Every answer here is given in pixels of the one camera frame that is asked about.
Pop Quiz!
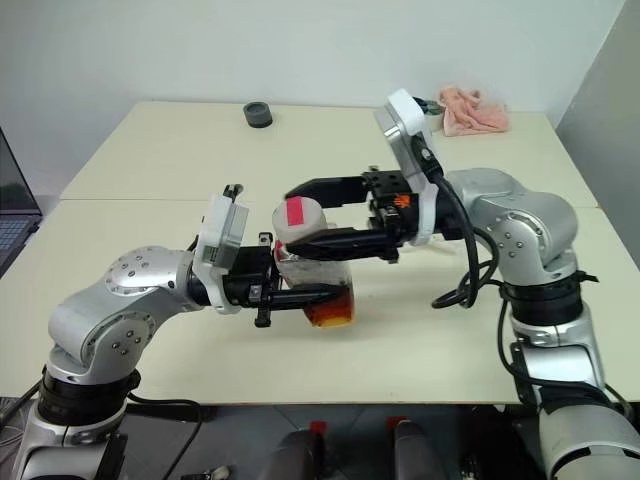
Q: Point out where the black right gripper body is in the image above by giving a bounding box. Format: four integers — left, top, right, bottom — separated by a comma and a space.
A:
362, 169, 420, 264

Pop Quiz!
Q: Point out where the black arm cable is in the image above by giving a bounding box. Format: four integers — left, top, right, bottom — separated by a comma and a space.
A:
412, 137, 546, 409
127, 389, 206, 466

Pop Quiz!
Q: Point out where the dark grey round cap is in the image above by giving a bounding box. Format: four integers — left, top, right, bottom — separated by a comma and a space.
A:
243, 101, 275, 130

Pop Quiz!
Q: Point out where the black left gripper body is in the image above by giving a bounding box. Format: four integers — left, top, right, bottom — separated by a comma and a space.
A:
219, 232, 276, 329

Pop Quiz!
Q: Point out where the crumpled pink cloth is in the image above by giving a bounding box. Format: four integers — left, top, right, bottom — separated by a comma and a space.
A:
437, 84, 511, 137

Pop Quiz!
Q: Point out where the white-capped bottle of orange drink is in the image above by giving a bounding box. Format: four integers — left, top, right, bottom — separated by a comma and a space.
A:
271, 196, 357, 330

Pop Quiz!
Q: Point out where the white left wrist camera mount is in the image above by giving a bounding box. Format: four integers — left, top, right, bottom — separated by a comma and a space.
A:
192, 183, 251, 316

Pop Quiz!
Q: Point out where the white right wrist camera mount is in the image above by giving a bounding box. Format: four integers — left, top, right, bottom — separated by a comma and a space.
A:
373, 88, 444, 247

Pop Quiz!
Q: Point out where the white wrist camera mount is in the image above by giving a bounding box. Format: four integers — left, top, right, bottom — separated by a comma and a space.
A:
373, 88, 444, 247
192, 183, 251, 316

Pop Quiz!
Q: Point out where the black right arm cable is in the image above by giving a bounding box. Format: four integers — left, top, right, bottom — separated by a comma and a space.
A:
412, 137, 546, 409

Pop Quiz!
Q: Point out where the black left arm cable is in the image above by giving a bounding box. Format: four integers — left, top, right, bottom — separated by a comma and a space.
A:
127, 389, 206, 466

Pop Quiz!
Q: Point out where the dark open laptop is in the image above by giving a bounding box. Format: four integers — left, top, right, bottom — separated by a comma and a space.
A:
0, 127, 41, 271

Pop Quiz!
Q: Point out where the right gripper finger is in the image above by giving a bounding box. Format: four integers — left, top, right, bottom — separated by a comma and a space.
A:
283, 173, 371, 211
286, 226, 390, 261

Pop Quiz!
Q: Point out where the dark rounded shape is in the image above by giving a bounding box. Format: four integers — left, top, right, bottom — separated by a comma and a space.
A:
387, 417, 447, 480
262, 422, 327, 480

